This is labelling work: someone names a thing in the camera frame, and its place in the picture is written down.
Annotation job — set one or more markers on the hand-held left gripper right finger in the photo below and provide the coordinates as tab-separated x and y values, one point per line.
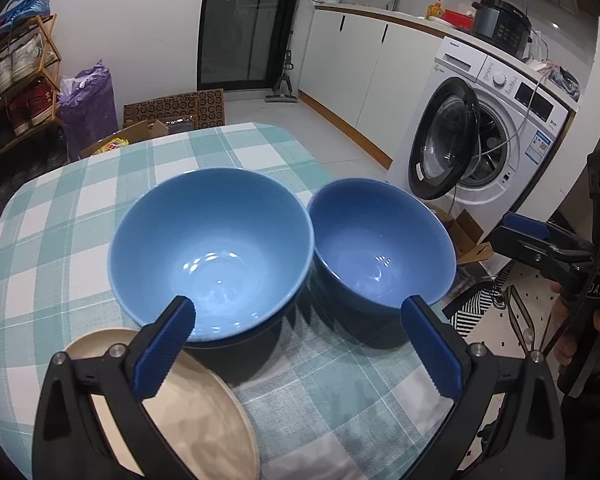
430	350

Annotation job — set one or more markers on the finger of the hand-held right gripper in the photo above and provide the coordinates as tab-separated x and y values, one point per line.
530	255
527	226

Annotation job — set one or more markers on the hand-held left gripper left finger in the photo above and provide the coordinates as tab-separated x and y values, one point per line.
165	350

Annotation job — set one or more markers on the beige round plate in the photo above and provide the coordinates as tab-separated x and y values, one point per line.
195	420

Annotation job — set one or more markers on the large blue bowl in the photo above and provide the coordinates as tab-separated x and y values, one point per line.
210	250

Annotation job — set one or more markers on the black white patterned floor mat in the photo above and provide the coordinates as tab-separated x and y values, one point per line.
475	310

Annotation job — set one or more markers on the empty cardboard box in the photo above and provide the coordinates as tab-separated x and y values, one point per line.
467	240

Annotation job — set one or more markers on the white washing machine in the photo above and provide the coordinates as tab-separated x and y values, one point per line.
510	125

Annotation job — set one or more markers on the small cloth bundle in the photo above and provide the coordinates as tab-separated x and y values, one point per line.
560	77

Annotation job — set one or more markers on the teal white checked tablecloth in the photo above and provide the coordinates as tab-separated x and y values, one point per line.
60	240

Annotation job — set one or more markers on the black pressure cooker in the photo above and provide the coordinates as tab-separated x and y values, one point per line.
500	25

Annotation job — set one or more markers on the red box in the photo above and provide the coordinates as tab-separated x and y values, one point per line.
459	18

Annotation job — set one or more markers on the open cardboard box with snacks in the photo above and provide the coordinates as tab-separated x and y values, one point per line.
140	132

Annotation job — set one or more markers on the yellow bottle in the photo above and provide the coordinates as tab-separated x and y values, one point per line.
434	11

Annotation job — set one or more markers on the circle patterned cardboard panel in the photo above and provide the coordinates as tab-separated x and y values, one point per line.
180	105

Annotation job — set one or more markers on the white base cabinets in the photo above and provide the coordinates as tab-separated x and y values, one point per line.
345	60

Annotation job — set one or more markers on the purple plastic bag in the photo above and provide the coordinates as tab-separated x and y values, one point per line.
87	105

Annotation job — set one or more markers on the upright stick vacuum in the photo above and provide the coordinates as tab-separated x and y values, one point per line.
282	87

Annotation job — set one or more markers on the black framed glass door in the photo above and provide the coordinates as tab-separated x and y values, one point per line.
250	25

